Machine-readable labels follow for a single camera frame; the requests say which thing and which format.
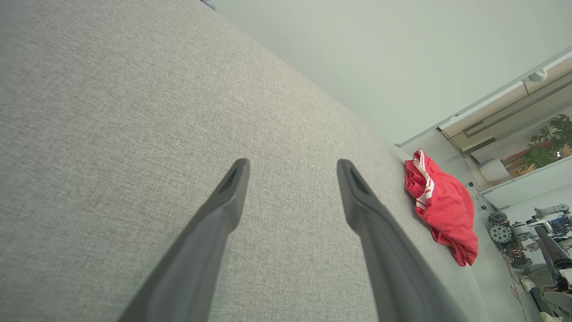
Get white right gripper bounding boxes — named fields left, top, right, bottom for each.
left=534, top=225, right=572, bottom=289

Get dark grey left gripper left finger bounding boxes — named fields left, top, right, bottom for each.
left=118, top=158, right=251, bottom=322

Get green leafy potted plant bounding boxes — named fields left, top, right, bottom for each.
left=521, top=114, right=572, bottom=169

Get red shorts with white stripe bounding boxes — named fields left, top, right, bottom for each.
left=404, top=148, right=479, bottom=268

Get white desk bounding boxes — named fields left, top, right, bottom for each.
left=480, top=154, right=572, bottom=210

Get white round plant pot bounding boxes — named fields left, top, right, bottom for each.
left=478, top=158, right=511, bottom=183

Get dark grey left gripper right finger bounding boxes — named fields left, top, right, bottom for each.
left=336, top=158, right=468, bottom=322

